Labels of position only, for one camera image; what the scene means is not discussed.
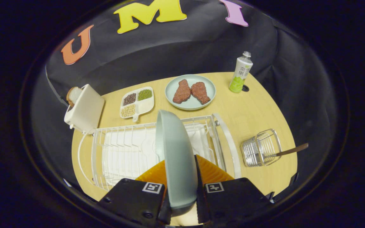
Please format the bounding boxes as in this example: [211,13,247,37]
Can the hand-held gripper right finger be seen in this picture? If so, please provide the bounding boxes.
[195,155,275,226]

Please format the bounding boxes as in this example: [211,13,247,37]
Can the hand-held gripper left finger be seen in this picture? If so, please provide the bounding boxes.
[99,160,172,228]

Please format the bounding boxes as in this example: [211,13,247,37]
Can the metal wire basket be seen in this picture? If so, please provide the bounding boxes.
[240,129,282,167]

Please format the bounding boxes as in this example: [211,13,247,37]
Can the white wire dish rack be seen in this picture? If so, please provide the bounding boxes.
[77,113,242,192]

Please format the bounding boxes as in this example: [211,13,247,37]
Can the grey-green plate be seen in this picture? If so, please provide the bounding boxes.
[155,110,199,217]

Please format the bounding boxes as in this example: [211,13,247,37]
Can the wooden handled spoon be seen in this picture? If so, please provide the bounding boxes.
[266,143,309,158]

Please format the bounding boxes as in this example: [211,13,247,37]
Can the pale green serving plate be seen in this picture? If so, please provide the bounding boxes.
[165,74,216,111]

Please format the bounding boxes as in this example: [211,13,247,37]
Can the white drip tray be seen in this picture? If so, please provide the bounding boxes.
[102,123,216,187]

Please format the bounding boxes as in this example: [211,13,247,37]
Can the pile of beige beans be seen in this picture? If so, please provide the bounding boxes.
[121,104,136,118]

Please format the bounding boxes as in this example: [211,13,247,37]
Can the white divided tray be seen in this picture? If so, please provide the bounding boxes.
[120,86,155,123]

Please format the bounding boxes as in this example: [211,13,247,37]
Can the pile of dark beans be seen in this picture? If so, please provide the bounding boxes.
[123,93,137,106]

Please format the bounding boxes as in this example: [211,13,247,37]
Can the white toaster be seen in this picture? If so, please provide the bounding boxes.
[64,84,105,135]

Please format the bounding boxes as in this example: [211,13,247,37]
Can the pile of green beans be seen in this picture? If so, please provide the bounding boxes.
[138,89,153,101]

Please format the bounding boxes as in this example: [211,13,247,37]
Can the brown meat piece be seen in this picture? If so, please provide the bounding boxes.
[191,82,211,105]
[172,79,191,104]

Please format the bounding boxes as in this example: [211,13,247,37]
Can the bread slice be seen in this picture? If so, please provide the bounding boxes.
[66,86,83,107]

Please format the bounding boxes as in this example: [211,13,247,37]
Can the white green drink bottle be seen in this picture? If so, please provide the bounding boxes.
[228,51,253,93]

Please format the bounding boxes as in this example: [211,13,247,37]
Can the black backdrop cloth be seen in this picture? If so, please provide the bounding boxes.
[30,0,338,193]

